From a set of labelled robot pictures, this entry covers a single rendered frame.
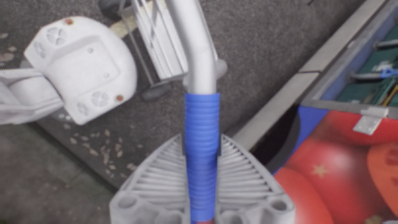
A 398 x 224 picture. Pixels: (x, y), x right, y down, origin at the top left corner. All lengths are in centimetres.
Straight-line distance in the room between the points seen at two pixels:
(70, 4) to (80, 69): 60
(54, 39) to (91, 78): 26
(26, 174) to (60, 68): 84
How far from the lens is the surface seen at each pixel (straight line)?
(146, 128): 141
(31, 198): 171
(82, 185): 159
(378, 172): 90
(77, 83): 113
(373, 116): 108
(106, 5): 126
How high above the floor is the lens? 135
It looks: 70 degrees down
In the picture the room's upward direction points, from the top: 107 degrees clockwise
